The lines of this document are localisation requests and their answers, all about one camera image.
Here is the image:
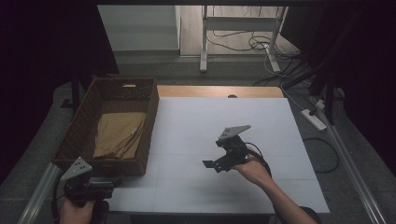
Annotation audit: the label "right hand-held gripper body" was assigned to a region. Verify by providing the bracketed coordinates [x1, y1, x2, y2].
[214, 124, 252, 174]

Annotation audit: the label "person's left hand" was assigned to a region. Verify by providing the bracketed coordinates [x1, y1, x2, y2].
[58, 197, 97, 224]

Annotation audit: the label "brown wicker basket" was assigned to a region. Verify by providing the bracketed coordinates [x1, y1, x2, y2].
[50, 77, 161, 177]

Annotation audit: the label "black metal stand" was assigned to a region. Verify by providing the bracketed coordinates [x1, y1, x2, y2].
[60, 69, 94, 110]
[281, 12, 359, 126]

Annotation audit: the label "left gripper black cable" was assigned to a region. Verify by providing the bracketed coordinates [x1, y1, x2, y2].
[51, 173, 67, 224]

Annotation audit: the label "person's right hand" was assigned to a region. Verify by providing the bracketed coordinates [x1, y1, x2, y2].
[233, 154, 274, 189]

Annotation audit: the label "white table mat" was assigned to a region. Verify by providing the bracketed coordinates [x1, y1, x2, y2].
[106, 96, 331, 216]

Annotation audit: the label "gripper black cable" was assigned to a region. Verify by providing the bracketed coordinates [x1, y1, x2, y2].
[51, 173, 67, 224]
[244, 142, 273, 179]

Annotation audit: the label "white power strip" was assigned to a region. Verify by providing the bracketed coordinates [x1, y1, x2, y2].
[300, 108, 328, 132]

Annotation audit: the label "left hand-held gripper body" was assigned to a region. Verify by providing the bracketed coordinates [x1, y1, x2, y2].
[60, 156, 115, 209]

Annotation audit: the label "white metal desk frame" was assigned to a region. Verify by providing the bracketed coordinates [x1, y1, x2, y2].
[199, 5, 290, 74]

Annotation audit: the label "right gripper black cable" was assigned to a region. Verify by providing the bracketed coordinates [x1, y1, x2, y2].
[244, 142, 273, 179]

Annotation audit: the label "black looped floor cable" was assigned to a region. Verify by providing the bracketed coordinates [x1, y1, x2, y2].
[302, 137, 341, 174]

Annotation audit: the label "tangled black floor cables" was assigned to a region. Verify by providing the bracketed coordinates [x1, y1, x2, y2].
[205, 29, 302, 61]

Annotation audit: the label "white cabinet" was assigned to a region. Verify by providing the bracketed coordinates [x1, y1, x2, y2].
[97, 5, 182, 52]

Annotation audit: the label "tan pants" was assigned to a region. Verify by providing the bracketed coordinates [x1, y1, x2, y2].
[92, 111, 148, 161]

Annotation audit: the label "aluminium rail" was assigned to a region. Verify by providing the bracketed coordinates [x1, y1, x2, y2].
[317, 102, 388, 224]
[17, 161, 61, 224]

